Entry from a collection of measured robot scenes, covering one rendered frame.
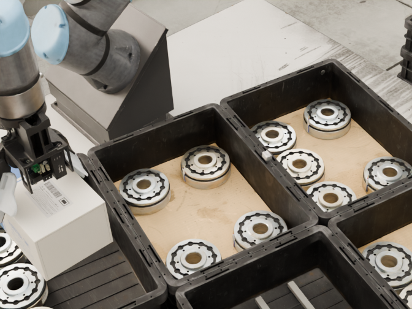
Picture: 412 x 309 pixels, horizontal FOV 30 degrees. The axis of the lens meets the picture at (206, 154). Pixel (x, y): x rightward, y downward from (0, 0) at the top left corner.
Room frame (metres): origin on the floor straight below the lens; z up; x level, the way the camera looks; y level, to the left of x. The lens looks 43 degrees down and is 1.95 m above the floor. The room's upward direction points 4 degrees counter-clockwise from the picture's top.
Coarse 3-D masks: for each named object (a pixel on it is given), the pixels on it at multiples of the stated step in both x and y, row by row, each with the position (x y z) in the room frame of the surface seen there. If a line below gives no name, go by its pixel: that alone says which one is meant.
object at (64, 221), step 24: (24, 192) 0.83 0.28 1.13; (48, 192) 0.83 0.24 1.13; (72, 192) 0.82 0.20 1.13; (24, 216) 0.78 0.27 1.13; (48, 216) 0.78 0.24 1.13; (72, 216) 0.77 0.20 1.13; (96, 216) 0.79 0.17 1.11; (24, 240) 0.77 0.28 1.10; (48, 240) 0.74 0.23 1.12; (72, 240) 0.76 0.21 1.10; (96, 240) 0.78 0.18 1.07; (48, 264) 0.73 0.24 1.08; (72, 264) 0.75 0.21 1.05
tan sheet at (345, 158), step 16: (352, 128) 1.26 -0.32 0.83; (304, 144) 1.22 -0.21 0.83; (320, 144) 1.22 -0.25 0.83; (336, 144) 1.22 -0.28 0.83; (352, 144) 1.21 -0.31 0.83; (368, 144) 1.21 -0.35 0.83; (336, 160) 1.17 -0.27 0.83; (352, 160) 1.16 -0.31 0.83; (368, 160) 1.16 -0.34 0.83; (336, 176) 1.12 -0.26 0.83; (352, 176) 1.12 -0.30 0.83
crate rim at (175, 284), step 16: (192, 112) 1.24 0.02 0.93; (224, 112) 1.23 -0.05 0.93; (144, 128) 1.20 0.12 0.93; (160, 128) 1.20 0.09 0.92; (112, 144) 1.16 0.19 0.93; (96, 160) 1.11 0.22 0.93; (272, 176) 1.04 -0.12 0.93; (112, 192) 1.02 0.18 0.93; (288, 192) 0.99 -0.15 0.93; (128, 208) 0.97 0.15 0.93; (304, 208) 0.94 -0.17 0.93; (304, 224) 0.90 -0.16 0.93; (144, 240) 0.90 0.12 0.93; (272, 240) 0.87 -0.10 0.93; (240, 256) 0.84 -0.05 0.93; (160, 272) 0.82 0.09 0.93; (208, 272) 0.81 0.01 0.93; (176, 288) 0.79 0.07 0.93
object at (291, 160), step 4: (296, 156) 1.15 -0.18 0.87; (300, 156) 1.15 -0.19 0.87; (304, 156) 1.15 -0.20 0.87; (292, 160) 1.14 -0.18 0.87; (296, 160) 1.14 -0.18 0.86; (300, 160) 1.14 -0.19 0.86; (304, 160) 1.14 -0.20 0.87; (308, 160) 1.13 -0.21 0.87; (288, 164) 1.13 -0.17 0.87; (308, 164) 1.12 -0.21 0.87; (288, 168) 1.12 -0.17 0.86; (292, 168) 1.11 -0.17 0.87; (296, 168) 1.11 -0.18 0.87; (304, 168) 1.11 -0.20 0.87; (308, 168) 1.11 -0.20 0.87; (296, 172) 1.10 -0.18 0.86; (300, 172) 1.10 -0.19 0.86; (304, 172) 1.10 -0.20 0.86
